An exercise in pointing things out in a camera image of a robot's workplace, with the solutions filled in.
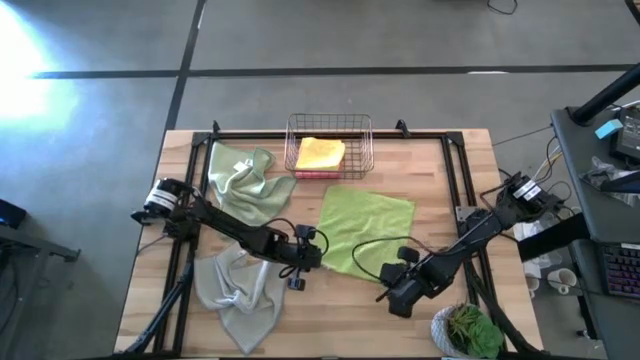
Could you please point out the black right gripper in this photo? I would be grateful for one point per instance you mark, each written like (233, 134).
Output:
(405, 290)

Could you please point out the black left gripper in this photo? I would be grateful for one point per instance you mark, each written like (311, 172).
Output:
(300, 257)

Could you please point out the lime green microfiber towel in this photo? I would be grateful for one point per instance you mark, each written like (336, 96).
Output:
(365, 220)

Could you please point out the grey waffle microfiber towel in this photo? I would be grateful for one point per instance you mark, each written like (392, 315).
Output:
(235, 300)

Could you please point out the pink microfiber towel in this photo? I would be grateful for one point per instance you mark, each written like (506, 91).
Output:
(317, 174)

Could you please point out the sage green microfiber towel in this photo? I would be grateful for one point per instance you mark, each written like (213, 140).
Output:
(245, 190)

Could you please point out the yellow microfiber towel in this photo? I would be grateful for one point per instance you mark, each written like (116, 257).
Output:
(320, 152)

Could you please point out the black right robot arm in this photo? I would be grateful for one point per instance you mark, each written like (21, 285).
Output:
(475, 235)

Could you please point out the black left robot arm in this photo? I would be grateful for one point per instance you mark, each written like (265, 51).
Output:
(225, 227)

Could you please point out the succulent in white pot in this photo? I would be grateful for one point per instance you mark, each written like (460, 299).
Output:
(480, 335)

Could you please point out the white mug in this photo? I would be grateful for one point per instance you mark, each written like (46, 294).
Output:
(564, 280)
(532, 285)

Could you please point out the white crumpled bag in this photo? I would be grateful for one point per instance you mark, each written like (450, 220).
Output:
(530, 230)

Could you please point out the black flat desk brace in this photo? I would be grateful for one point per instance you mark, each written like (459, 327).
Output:
(555, 237)

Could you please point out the backlit black keyboard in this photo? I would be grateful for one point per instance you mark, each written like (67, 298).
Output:
(622, 270)

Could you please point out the grey side desk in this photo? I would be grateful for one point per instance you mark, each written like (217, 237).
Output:
(575, 150)

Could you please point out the clear plastic bag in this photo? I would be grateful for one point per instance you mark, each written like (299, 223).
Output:
(600, 172)

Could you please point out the dark equipment stand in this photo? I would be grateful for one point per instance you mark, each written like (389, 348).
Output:
(50, 248)

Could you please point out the small teal box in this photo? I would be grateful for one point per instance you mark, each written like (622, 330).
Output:
(609, 129)

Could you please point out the black electronic box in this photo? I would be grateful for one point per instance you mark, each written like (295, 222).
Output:
(630, 137)

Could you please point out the black round pole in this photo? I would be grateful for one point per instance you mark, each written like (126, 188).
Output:
(610, 92)

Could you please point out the grey metal base plate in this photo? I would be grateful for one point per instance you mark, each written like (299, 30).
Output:
(465, 214)

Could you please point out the black aluminium table frame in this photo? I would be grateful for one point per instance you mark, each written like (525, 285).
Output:
(240, 135)

